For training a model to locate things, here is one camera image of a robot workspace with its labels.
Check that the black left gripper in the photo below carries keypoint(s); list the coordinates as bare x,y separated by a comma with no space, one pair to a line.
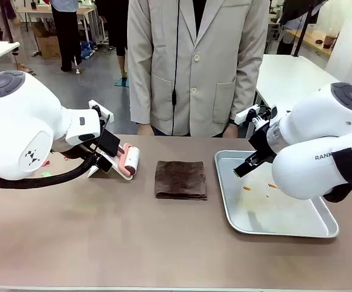
109,143

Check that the blue plastic bag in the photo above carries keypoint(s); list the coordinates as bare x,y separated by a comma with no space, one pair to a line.
87,50

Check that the white folded stand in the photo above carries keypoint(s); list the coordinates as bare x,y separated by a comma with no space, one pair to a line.
94,170

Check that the person left forearm beige sleeve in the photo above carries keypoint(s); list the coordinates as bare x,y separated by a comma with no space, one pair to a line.
245,91

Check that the pink lint roller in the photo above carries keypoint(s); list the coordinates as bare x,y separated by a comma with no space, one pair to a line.
131,158

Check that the cardboard box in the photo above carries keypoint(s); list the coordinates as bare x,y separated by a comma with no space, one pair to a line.
49,47

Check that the metal tray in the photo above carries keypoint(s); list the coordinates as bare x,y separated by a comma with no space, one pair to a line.
270,216

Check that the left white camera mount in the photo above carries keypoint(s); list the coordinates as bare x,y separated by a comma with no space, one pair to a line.
102,111

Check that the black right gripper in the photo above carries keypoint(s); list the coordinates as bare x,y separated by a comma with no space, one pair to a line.
264,143

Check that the person right forearm beige sleeve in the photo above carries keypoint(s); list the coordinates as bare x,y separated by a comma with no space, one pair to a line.
139,97

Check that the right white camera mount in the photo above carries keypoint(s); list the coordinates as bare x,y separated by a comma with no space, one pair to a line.
245,115

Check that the bystander in black shorts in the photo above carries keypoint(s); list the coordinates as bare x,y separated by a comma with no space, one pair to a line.
118,30

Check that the black wristwatch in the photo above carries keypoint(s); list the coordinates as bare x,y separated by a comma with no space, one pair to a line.
233,121

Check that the red drink cup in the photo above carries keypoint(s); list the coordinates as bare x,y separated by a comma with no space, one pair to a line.
330,42

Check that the black stand pole with jacket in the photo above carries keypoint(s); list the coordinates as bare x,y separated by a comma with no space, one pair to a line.
300,36

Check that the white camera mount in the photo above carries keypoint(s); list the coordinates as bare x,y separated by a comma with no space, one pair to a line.
102,111
245,115

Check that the person in beige blazer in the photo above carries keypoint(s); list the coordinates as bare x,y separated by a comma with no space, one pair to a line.
209,76

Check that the teal slippers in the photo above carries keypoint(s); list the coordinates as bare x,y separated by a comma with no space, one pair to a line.
122,82

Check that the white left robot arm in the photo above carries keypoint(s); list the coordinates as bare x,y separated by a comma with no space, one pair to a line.
26,121

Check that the black inner shirt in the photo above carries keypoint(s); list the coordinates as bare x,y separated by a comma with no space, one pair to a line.
198,12

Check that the wooden desk with white legs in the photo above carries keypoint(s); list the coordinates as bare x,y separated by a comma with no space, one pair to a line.
42,9

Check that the person right hand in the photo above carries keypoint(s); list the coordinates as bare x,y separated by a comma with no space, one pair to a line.
145,130

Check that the brown cloth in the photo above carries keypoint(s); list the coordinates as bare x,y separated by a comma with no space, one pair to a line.
180,181

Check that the hanging black jacket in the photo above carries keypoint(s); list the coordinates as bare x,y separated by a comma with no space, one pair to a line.
297,9

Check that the red paper scrap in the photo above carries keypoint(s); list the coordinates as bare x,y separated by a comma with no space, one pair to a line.
44,163

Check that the person left hand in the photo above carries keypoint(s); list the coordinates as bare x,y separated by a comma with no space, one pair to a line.
231,130

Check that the large white table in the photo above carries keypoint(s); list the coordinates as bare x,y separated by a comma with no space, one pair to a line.
285,79

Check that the wooden workbench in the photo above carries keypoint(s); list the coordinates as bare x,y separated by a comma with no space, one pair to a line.
306,38

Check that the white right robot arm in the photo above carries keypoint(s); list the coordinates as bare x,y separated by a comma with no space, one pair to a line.
315,121

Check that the bystander in black trousers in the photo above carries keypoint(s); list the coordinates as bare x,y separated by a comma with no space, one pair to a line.
67,30

